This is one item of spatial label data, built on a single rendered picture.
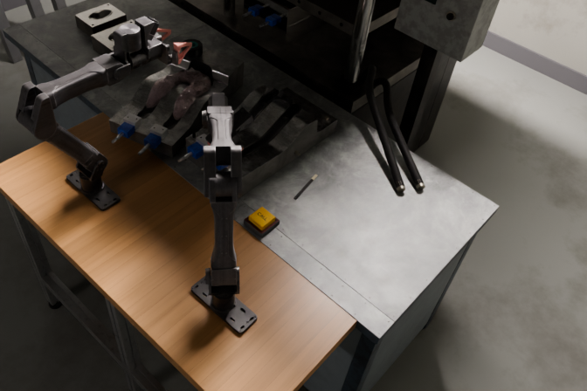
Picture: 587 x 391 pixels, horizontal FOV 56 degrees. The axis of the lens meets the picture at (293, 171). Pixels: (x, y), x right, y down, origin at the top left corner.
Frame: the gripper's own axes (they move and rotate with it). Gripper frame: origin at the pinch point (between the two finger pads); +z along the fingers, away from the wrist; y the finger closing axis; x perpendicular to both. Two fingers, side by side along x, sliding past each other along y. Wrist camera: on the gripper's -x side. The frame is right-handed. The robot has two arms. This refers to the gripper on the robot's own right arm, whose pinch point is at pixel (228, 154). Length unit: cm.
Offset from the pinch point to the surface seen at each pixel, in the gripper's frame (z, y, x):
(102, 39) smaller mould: 25, 85, -4
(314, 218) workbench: 11.4, -31.7, -5.9
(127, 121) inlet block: 8.5, 38.0, 14.4
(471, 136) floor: 153, -33, -142
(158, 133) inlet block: 7.6, 25.9, 10.0
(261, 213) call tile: 5.0, -20.3, 5.6
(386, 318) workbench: 1, -69, 3
